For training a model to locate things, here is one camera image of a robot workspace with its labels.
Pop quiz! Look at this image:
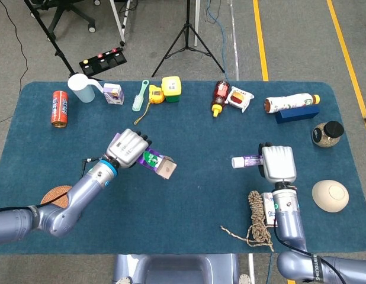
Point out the small white drink carton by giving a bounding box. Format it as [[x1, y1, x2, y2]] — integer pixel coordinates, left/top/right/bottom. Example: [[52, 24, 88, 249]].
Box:
[[261, 192, 278, 228]]

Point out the beige braided rope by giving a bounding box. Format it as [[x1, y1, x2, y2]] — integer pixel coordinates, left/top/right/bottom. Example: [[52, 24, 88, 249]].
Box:
[[220, 191, 274, 252]]

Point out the black office chair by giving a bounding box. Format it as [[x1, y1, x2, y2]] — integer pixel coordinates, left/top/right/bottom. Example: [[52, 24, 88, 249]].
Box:
[[31, 0, 101, 33]]

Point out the blue floor cable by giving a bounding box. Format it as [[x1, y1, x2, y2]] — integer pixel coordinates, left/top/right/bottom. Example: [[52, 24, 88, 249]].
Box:
[[206, 0, 230, 82]]

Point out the green scrub brush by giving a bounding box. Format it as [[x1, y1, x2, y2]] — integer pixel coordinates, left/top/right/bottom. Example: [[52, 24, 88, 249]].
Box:
[[131, 79, 150, 112]]

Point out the black light stand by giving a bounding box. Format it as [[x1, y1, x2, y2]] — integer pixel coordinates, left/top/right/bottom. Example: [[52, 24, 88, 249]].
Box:
[[23, 0, 105, 82]]

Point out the purple white tube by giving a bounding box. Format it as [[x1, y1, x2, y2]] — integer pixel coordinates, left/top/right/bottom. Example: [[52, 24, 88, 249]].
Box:
[[231, 154, 264, 169]]

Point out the blue rectangular block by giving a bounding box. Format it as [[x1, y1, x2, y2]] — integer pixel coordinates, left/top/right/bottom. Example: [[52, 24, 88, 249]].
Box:
[[275, 105, 321, 124]]

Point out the black floor cable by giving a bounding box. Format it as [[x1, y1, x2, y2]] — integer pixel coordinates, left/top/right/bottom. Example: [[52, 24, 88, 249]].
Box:
[[0, 0, 29, 133]]

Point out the beige bowl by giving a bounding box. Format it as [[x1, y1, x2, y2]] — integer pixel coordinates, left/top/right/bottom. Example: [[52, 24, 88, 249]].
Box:
[[312, 179, 350, 213]]

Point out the pale blue plastic pitcher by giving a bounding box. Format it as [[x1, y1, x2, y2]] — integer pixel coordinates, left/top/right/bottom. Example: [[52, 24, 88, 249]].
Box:
[[67, 73, 104, 104]]

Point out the purple and green carton box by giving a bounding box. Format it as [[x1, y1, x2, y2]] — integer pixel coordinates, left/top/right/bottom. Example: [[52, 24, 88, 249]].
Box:
[[114, 133, 177, 180]]

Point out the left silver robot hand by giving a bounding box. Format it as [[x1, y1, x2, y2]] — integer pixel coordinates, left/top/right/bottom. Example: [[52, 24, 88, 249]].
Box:
[[105, 128, 154, 169]]

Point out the glass jar black lid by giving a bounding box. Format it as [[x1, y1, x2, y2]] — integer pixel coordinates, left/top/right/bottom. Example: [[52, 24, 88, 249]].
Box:
[[312, 120, 345, 148]]

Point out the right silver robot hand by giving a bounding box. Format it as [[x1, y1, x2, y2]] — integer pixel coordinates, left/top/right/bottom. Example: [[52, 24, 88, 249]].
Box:
[[258, 142, 297, 184]]

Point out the woven brown coaster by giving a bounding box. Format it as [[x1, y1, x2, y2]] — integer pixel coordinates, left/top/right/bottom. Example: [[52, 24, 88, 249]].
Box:
[[40, 185, 73, 209]]

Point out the tea bottle yellow cap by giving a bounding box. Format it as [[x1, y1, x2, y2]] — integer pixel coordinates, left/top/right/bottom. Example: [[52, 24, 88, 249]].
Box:
[[264, 93, 321, 114]]

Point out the robot torso base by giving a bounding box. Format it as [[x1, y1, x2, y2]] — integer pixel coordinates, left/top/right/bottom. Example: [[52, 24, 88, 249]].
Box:
[[111, 253, 256, 284]]

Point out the white frame leg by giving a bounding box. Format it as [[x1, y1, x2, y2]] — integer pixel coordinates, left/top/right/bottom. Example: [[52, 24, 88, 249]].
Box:
[[110, 0, 132, 47]]

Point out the black foot pedal board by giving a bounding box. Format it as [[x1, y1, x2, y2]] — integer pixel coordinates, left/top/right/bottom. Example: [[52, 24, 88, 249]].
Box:
[[79, 47, 128, 76]]

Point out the brown bottle yellow cap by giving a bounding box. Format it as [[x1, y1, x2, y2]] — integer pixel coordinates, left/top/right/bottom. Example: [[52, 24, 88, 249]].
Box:
[[211, 80, 231, 118]]

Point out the orange soda can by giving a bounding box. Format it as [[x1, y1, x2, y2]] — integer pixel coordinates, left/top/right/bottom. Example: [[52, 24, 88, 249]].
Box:
[[50, 90, 69, 128]]

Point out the packaged snack white wrapper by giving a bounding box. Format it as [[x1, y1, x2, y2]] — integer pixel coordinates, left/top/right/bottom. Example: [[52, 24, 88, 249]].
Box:
[[226, 86, 255, 114]]

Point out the white pole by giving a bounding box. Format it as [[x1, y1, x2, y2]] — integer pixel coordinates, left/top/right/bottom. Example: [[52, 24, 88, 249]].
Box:
[[194, 0, 201, 47]]

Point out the blue table mat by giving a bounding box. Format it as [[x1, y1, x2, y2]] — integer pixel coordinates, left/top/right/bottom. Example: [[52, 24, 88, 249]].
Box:
[[0, 80, 366, 255]]

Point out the small purple drink carton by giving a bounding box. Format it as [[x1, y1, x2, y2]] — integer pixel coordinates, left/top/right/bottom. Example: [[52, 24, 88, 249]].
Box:
[[102, 83, 125, 106]]

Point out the black tripod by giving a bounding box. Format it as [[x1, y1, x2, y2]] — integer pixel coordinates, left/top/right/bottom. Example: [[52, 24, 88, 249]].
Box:
[[151, 0, 226, 78]]

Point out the yellow tape measure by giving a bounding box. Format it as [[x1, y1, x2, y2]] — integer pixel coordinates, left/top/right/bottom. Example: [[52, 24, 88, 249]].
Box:
[[133, 85, 165, 125]]

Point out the green yellow mini bin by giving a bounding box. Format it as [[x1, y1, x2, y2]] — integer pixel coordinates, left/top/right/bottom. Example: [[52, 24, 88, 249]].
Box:
[[161, 76, 182, 103]]

